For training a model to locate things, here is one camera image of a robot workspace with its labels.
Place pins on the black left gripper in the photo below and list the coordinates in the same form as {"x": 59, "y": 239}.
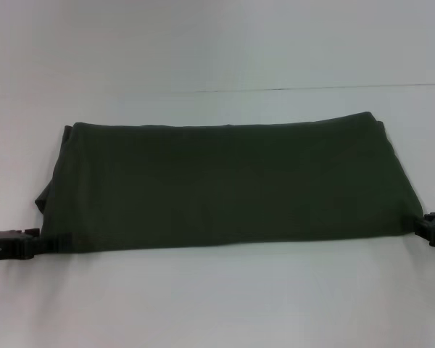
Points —
{"x": 3, "y": 246}

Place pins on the dark green printed t-shirt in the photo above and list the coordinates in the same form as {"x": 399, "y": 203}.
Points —
{"x": 217, "y": 181}

